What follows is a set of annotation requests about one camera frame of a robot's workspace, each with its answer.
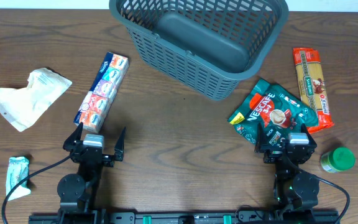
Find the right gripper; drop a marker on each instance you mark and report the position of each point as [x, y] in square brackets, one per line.
[288, 154]

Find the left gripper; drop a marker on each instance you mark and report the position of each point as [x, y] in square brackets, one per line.
[92, 154]

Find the green Nescafe coffee bag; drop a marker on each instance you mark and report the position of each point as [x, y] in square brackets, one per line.
[277, 111]

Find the tissue multipack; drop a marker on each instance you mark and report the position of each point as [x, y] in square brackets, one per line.
[98, 100]

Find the spaghetti pasta packet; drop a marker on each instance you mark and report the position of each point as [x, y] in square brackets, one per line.
[312, 86]

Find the green lidded jar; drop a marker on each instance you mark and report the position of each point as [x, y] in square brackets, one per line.
[338, 160]

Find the beige paper pouch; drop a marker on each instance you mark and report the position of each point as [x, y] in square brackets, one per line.
[23, 107]

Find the grey plastic basket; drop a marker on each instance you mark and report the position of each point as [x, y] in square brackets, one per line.
[208, 45]

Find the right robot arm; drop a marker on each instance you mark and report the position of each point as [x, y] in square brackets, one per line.
[295, 190]

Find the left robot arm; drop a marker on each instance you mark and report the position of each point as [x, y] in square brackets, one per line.
[78, 191]

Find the small mint wrapper packet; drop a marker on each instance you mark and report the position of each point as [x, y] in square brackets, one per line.
[17, 170]

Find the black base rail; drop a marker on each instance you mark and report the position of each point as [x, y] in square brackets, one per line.
[240, 217]

